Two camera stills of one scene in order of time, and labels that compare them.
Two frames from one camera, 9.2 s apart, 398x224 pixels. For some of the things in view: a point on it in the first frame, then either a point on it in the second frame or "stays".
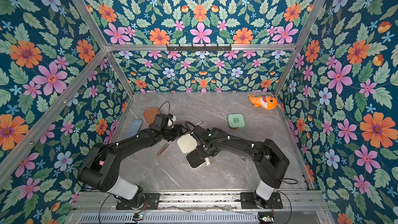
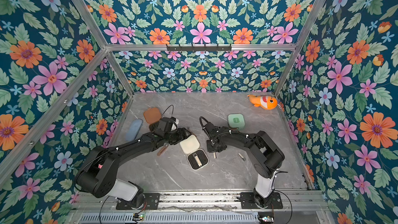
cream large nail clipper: x=207 y=161 to x=197 y=159
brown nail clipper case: x=150 y=114 stays
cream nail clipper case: x=187 y=143 stays
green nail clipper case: x=236 y=121 stays
